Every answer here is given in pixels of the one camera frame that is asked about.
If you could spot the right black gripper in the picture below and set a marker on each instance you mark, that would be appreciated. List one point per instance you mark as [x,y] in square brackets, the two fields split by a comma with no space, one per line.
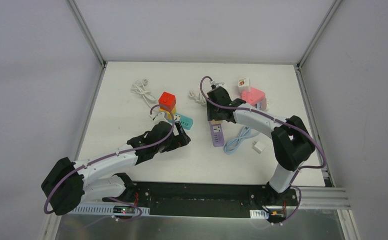
[216,116]

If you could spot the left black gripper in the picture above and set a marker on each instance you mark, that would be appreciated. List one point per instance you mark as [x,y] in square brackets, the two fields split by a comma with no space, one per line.
[181,137]

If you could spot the purple power strip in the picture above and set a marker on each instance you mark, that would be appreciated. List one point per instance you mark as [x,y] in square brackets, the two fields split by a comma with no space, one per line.
[217,135]

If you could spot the white USB charger plug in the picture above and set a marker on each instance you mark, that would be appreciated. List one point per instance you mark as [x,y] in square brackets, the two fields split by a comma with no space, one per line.
[258,146]

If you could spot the beige cube adapter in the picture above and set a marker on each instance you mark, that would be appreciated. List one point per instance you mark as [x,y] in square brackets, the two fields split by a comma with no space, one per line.
[215,122]

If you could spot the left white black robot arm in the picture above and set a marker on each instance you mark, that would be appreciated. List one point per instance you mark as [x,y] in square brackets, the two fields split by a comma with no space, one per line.
[70,183]

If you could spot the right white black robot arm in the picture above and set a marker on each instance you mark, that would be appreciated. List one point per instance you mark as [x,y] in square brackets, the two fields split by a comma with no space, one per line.
[290,138]

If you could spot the pink triangular power socket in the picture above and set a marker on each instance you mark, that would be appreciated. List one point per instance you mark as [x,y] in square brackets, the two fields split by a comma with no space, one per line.
[253,97]

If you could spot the teal power strip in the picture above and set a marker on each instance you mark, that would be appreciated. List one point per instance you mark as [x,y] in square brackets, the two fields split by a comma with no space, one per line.
[186,122]

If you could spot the white cube adapter with picture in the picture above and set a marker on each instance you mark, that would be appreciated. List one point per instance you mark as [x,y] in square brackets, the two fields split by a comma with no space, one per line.
[244,85]

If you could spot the red cube adapter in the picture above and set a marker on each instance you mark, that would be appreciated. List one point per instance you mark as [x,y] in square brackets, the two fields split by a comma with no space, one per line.
[168,100]

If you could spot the light blue power strip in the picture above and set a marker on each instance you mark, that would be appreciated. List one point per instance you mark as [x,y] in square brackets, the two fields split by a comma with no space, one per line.
[263,105]

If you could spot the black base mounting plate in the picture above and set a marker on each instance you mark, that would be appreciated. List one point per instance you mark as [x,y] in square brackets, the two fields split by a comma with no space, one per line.
[204,200]

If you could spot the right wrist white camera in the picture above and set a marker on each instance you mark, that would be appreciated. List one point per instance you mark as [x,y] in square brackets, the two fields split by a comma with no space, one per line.
[220,84]

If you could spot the aluminium frame rail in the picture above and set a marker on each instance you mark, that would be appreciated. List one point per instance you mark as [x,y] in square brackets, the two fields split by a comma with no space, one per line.
[308,198]

